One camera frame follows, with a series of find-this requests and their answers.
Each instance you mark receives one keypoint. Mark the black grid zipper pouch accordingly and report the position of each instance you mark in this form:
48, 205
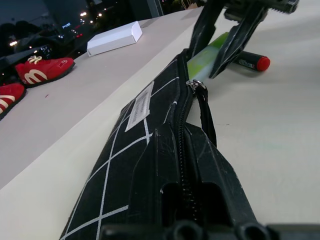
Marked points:
120, 155

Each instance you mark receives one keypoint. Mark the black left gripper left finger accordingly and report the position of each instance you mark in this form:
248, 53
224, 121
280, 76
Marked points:
155, 175

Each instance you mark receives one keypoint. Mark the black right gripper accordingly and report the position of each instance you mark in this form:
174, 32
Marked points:
250, 6

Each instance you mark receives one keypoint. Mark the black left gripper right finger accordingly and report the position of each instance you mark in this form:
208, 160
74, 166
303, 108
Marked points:
215, 180

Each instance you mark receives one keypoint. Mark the black marker with red cap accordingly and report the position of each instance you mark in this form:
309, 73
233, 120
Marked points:
253, 61

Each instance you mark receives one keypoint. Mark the red shoe with white laces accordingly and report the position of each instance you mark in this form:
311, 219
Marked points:
42, 71

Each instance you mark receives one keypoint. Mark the white cardboard box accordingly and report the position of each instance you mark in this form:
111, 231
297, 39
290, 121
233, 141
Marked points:
112, 38

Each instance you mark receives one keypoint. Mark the red shoe with white stripes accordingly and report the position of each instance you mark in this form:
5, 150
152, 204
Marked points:
10, 96

